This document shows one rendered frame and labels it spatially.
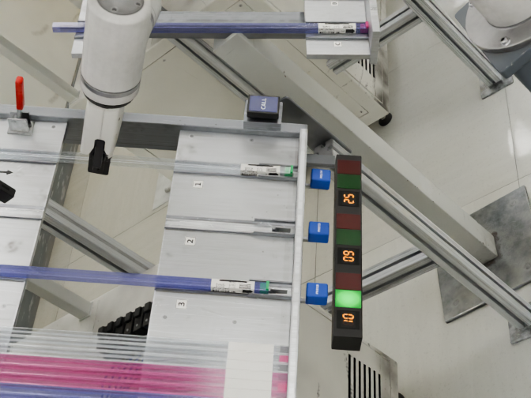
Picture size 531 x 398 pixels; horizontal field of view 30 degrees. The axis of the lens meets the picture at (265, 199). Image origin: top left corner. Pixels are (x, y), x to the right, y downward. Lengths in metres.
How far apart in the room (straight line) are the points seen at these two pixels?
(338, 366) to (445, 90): 0.95
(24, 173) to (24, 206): 0.07
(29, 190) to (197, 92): 1.14
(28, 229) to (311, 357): 0.67
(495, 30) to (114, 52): 0.53
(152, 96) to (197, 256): 1.25
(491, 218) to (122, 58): 1.15
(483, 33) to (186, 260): 0.53
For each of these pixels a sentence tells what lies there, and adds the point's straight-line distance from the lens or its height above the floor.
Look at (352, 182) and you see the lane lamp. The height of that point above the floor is 0.65.
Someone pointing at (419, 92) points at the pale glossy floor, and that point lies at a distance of 2.70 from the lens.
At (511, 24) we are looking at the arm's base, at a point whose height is 0.71.
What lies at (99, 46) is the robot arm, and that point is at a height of 1.10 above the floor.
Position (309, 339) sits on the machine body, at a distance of 1.91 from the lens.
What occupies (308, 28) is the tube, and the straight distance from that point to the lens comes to 1.61.
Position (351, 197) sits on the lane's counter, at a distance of 1.52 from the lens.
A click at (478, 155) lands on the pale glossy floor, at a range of 2.41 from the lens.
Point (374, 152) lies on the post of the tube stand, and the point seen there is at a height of 0.44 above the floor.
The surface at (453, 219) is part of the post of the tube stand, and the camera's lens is 2.08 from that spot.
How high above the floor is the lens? 1.54
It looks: 32 degrees down
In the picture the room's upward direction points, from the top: 53 degrees counter-clockwise
